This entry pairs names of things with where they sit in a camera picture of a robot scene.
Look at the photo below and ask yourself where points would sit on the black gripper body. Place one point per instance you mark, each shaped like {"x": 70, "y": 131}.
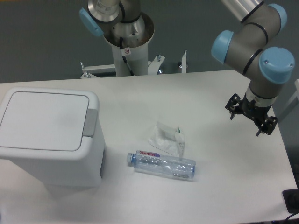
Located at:
{"x": 255, "y": 108}

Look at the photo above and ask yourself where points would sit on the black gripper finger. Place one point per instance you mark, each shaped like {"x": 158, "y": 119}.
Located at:
{"x": 234, "y": 105}
{"x": 267, "y": 126}

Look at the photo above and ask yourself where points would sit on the white plastic trash can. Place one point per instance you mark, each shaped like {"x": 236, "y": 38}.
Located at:
{"x": 53, "y": 134}

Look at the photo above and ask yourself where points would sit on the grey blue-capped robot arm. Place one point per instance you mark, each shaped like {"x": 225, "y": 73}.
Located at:
{"x": 246, "y": 51}

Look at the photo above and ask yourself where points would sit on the crumpled white plastic wrapper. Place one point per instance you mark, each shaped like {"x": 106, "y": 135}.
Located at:
{"x": 168, "y": 139}

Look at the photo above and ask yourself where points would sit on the black device at table edge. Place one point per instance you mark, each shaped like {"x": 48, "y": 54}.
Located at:
{"x": 291, "y": 198}

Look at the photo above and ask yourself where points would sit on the clear crushed plastic bottle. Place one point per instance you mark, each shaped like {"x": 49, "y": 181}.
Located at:
{"x": 162, "y": 164}

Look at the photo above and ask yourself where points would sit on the white frame at right edge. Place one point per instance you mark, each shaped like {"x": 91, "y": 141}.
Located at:
{"x": 292, "y": 102}

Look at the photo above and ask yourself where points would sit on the white metal base frame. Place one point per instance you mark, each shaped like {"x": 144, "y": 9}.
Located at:
{"x": 134, "y": 68}

